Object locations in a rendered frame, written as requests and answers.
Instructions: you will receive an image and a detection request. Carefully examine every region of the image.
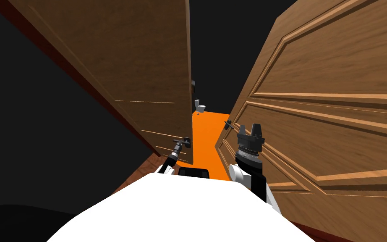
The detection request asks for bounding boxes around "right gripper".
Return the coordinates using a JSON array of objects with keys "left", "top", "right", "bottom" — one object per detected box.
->
[{"left": 236, "top": 123, "right": 266, "bottom": 151}]

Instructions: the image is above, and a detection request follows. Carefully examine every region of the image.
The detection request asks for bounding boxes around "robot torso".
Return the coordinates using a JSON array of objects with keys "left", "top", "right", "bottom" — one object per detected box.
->
[{"left": 45, "top": 166, "right": 317, "bottom": 242}]

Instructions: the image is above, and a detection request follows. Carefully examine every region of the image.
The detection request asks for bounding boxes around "plain brown wooden door leaf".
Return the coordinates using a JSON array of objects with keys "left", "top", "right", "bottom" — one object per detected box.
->
[{"left": 7, "top": 0, "right": 194, "bottom": 165}]

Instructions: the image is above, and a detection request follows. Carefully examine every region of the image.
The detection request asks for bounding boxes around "panelled brown wooden door leaf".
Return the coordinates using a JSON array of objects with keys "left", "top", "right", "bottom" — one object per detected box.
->
[{"left": 214, "top": 0, "right": 387, "bottom": 242}]

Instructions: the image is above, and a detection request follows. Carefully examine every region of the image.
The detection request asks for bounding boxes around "white toilet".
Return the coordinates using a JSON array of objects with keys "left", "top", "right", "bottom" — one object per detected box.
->
[{"left": 194, "top": 98, "right": 207, "bottom": 116}]

